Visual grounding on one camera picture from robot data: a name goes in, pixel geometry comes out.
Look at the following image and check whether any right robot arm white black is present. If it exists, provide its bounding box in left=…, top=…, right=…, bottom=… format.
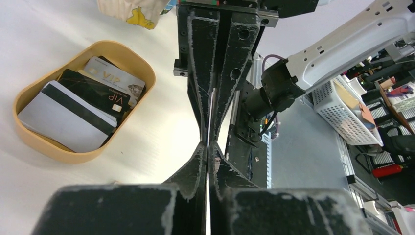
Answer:
left=171, top=0, right=415, bottom=188

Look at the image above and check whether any white perforated storage basket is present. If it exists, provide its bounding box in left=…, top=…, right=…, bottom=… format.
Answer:
left=312, top=75, right=383, bottom=146

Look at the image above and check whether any white magnetic stripe card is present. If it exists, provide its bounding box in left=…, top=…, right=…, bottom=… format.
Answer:
left=18, top=80, right=117, bottom=153

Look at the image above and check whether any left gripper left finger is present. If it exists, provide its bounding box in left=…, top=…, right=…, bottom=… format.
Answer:
left=30, top=141, right=208, bottom=235

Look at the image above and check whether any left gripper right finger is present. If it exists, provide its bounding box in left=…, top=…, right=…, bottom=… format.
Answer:
left=208, top=141, right=371, bottom=235

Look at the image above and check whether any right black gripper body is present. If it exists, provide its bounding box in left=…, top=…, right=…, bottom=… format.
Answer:
left=173, top=0, right=319, bottom=77

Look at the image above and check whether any yellow dinosaur print garment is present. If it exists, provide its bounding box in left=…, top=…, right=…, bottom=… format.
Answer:
left=96, top=0, right=177, bottom=30

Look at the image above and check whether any black VIP credit card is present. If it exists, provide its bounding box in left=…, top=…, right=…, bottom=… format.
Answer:
left=57, top=69, right=131, bottom=124

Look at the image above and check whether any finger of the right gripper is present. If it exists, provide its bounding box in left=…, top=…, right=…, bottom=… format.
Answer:
left=187, top=8, right=219, bottom=143
left=210, top=13, right=260, bottom=142

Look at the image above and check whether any silver VIP card in tray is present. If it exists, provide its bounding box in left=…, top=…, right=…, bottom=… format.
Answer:
left=83, top=56, right=145, bottom=108

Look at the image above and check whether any oval wooden card tray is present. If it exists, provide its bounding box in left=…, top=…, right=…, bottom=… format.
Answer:
left=13, top=41, right=156, bottom=164

